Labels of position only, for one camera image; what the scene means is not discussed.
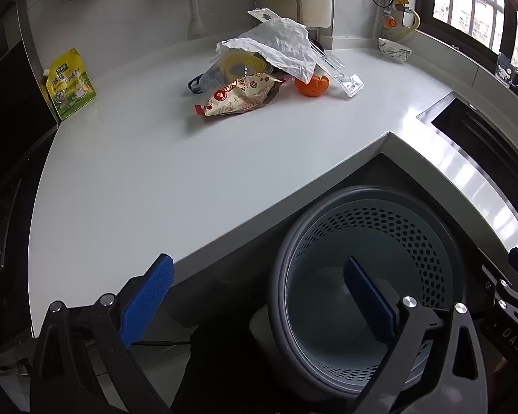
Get clear plastic blister packaging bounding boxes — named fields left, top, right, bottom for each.
left=247, top=8, right=365, bottom=98

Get yellow-green refill pouch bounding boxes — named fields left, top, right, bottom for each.
left=45, top=49, right=98, bottom=121

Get clear plastic bag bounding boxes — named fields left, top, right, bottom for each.
left=197, top=66, right=238, bottom=92

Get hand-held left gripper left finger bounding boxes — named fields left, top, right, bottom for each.
left=30, top=252, right=175, bottom=414

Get white paper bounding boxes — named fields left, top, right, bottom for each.
left=216, top=17, right=318, bottom=82

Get yellow gas hose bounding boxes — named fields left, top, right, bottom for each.
left=395, top=0, right=421, bottom=35

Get window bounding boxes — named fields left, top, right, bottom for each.
left=416, top=0, right=518, bottom=70

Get yellow plastic ring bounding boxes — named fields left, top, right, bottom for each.
left=218, top=51, right=270, bottom=74

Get orange gas regulator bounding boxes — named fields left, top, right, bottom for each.
left=382, top=11, right=400, bottom=39

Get steel sink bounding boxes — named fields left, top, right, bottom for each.
left=416, top=95, right=518, bottom=173

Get white patterned bowl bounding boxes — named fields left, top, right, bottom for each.
left=377, top=37, right=413, bottom=63

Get red and white snack packet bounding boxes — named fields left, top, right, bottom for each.
left=193, top=73, right=286, bottom=117

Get white bottle brush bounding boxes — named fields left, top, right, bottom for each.
left=186, top=0, right=205, bottom=35

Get orange fruit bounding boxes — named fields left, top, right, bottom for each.
left=294, top=75, right=330, bottom=97

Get grey perforated wastebasket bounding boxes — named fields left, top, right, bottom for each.
left=248, top=185, right=473, bottom=397

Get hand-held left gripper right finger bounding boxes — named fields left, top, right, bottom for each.
left=343, top=256, right=488, bottom=414

